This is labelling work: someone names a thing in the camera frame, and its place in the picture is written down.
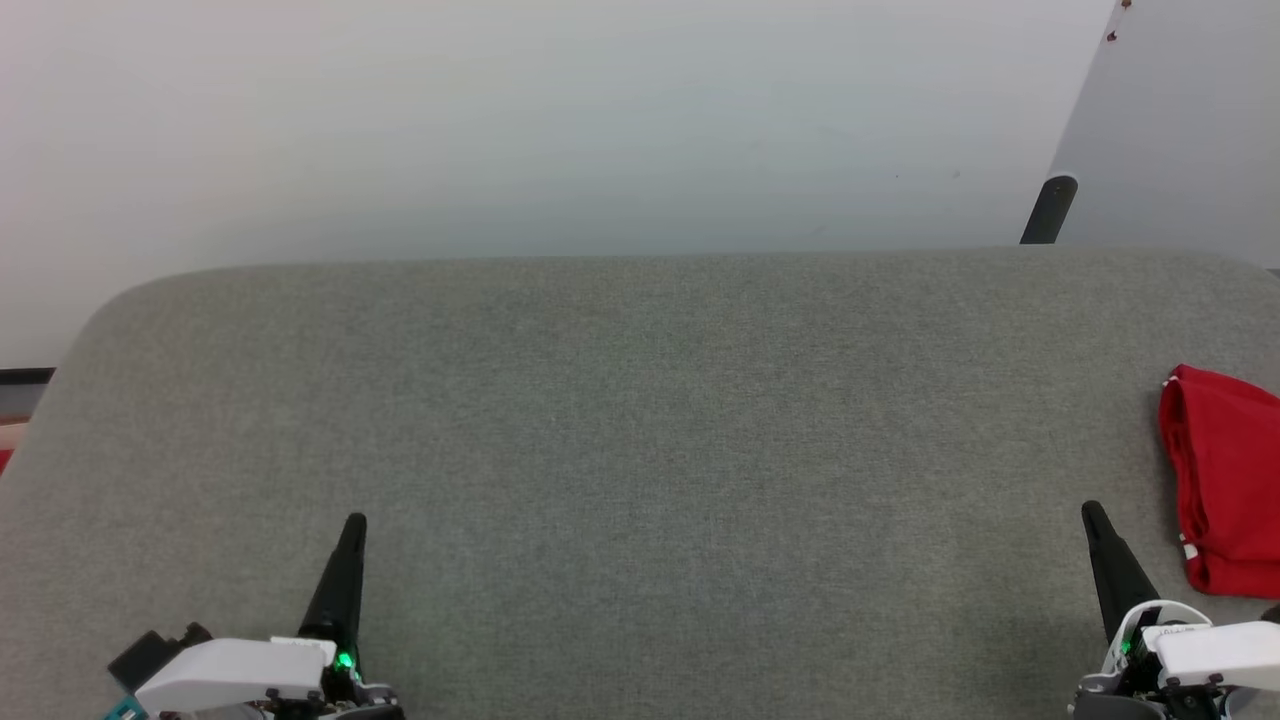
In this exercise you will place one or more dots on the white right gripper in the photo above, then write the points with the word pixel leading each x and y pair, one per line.
pixel 1220 655

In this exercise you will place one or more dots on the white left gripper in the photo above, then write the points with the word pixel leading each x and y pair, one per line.
pixel 230 672

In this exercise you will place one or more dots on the red and white basketball jersey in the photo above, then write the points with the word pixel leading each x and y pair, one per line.
pixel 1230 480

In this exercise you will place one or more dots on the grey fabric sofa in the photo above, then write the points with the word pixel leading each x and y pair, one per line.
pixel 650 450

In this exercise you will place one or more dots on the black slanted pole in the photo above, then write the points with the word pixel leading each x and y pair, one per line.
pixel 1049 210

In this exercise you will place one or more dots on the white board panel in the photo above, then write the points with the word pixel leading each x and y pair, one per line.
pixel 1180 120

